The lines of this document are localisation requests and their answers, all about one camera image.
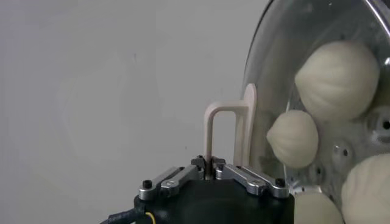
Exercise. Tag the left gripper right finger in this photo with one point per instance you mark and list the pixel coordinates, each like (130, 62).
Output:
(250, 179)

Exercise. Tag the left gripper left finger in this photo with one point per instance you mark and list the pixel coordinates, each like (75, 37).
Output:
(176, 179)

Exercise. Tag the white steamed baozi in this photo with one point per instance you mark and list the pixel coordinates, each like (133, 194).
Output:
(338, 79)
(317, 211)
(368, 191)
(294, 140)

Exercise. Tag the stainless steel steamer basket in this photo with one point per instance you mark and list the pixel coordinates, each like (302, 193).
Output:
(356, 143)

